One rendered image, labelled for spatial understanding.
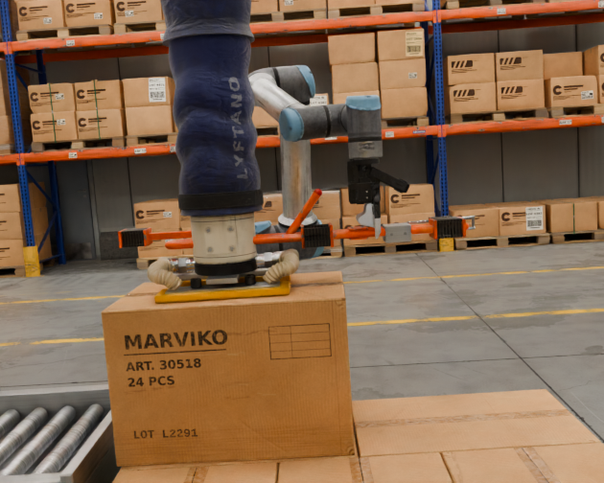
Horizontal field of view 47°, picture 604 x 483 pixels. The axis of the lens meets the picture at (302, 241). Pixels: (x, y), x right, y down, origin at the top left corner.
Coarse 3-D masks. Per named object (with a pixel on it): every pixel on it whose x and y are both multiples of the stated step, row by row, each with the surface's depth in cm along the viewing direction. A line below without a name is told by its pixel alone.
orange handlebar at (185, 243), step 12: (348, 228) 185; (360, 228) 182; (372, 228) 187; (420, 228) 183; (432, 228) 183; (468, 228) 184; (180, 240) 187; (264, 240) 183; (276, 240) 183; (288, 240) 183; (300, 240) 183
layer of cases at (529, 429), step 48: (384, 432) 184; (432, 432) 182; (480, 432) 180; (528, 432) 178; (576, 432) 176; (144, 480) 165; (192, 480) 163; (240, 480) 161; (288, 480) 160; (336, 480) 158; (384, 480) 157; (432, 480) 155; (480, 480) 154; (528, 480) 152; (576, 480) 151
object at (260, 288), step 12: (252, 276) 176; (168, 288) 181; (180, 288) 177; (192, 288) 176; (204, 288) 175; (216, 288) 174; (228, 288) 174; (240, 288) 174; (252, 288) 174; (264, 288) 173; (276, 288) 173; (288, 288) 173; (156, 300) 173; (168, 300) 173; (180, 300) 173; (192, 300) 173
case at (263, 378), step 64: (128, 320) 169; (192, 320) 168; (256, 320) 168; (320, 320) 167; (128, 384) 171; (192, 384) 170; (256, 384) 169; (320, 384) 169; (128, 448) 173; (192, 448) 172; (256, 448) 171; (320, 448) 171
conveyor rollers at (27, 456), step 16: (0, 416) 216; (16, 416) 219; (32, 416) 213; (64, 416) 213; (96, 416) 213; (0, 432) 207; (16, 432) 201; (32, 432) 208; (48, 432) 200; (80, 432) 199; (0, 448) 189; (16, 448) 198; (32, 448) 188; (64, 448) 187; (0, 464) 187; (16, 464) 179; (32, 464) 186; (48, 464) 177
